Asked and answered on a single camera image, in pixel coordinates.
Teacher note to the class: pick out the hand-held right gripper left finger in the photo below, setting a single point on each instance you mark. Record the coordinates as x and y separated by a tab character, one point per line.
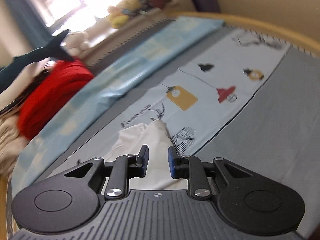
145	161

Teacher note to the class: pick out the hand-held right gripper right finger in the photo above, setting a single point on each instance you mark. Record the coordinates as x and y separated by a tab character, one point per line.
172	163

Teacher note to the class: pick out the white garment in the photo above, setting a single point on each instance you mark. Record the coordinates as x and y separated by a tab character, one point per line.
155	136

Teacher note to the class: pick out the light blue cloth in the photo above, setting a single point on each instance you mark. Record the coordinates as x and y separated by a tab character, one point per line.
150	55

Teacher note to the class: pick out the red folded blanket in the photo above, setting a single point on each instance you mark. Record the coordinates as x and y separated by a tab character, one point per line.
55	90

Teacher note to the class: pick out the printed bed sheet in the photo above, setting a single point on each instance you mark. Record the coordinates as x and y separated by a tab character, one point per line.
220	55

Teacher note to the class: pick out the cream folded quilt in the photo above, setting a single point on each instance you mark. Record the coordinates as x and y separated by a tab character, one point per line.
10	142

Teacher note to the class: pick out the white plush toy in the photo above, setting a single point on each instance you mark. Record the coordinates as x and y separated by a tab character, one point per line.
77	42

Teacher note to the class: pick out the white folded blanket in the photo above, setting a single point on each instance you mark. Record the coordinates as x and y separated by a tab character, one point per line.
15	87

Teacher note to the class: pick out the dark blue shark plush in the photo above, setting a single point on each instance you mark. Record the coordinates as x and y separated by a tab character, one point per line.
32	55

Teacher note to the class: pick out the yellow bear plush toy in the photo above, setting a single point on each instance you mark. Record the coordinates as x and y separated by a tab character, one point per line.
130	3

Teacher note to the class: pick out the window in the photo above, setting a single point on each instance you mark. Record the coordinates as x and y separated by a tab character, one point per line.
75	0

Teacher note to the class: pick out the blue curtain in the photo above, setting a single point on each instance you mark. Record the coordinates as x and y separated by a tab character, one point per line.
20	17

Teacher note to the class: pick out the wooden bed frame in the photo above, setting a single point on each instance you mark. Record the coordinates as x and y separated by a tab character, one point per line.
275	21

